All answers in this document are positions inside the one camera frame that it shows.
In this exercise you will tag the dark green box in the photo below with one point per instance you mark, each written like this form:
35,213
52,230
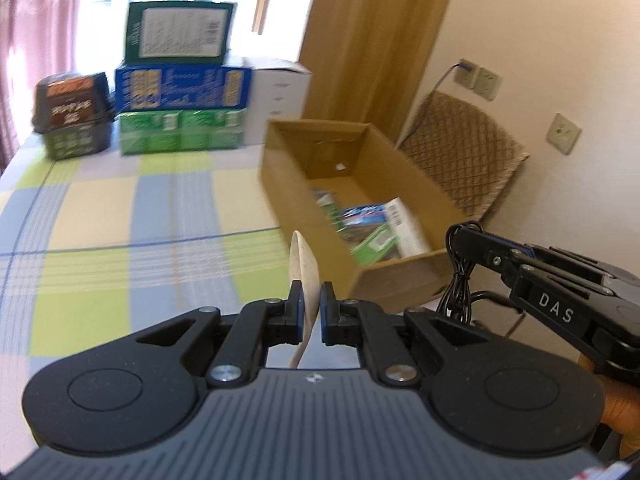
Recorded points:
177,32

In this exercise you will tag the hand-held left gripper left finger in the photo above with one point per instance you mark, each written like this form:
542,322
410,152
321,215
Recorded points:
301,305

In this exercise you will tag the green carton box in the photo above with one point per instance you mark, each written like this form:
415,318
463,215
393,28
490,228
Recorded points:
375,245

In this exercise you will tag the pink curtain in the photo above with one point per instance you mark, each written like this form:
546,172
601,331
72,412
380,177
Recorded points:
30,35

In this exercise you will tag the checked cloth desktop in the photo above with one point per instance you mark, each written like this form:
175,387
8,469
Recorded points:
125,260

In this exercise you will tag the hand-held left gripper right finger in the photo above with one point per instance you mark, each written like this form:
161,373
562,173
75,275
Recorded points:
325,307

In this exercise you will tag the silver foil tea bag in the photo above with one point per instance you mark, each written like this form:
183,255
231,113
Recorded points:
325,200

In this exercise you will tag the wooden spoon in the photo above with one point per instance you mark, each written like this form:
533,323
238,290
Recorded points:
304,260

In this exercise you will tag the white medicine box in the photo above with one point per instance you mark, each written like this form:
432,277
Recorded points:
407,227

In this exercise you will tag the person's right hand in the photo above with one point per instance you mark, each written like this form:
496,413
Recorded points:
617,400

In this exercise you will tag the black noodle bowl pack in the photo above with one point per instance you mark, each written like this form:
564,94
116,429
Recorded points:
75,115

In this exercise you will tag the wooden slat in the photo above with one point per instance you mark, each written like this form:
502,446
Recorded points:
262,7

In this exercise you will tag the clear plastic box blue label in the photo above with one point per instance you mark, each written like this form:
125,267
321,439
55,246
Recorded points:
362,215

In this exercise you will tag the green tissue pack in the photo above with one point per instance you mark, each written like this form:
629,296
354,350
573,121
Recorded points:
180,130

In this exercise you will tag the white carton box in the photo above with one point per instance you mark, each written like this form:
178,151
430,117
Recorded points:
280,100

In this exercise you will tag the single white wall socket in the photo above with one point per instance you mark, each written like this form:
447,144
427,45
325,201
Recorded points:
562,134

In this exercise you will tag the brown cardboard box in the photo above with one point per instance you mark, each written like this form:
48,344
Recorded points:
300,185

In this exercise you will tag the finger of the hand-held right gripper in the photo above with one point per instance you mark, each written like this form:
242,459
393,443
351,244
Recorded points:
565,260
482,247

